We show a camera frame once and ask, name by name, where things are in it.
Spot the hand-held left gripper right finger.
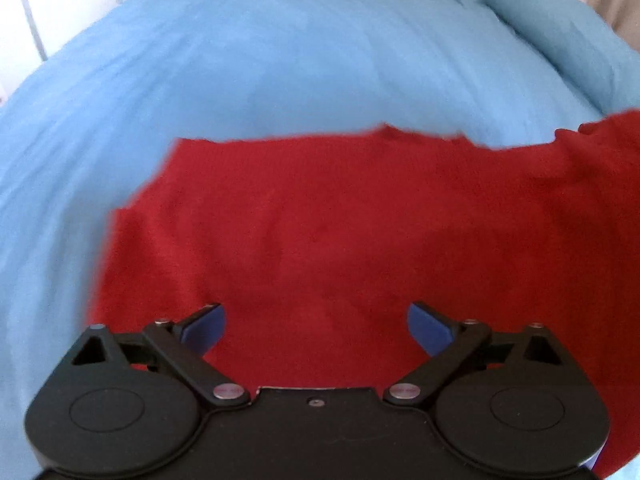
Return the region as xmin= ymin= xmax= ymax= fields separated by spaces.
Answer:
xmin=384 ymin=301 xmax=568 ymax=407

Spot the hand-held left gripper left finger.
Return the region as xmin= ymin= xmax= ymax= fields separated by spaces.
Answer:
xmin=67 ymin=302 xmax=251 ymax=408

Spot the red knit sweater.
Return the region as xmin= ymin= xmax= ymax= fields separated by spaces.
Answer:
xmin=87 ymin=109 xmax=640 ymax=479

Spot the blue duvet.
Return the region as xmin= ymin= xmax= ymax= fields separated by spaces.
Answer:
xmin=482 ymin=0 xmax=640 ymax=117

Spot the white and grey wardrobe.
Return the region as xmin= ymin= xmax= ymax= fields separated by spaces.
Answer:
xmin=0 ymin=0 xmax=123 ymax=106

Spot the beige curtain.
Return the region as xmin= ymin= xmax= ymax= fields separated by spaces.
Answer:
xmin=505 ymin=0 xmax=640 ymax=53

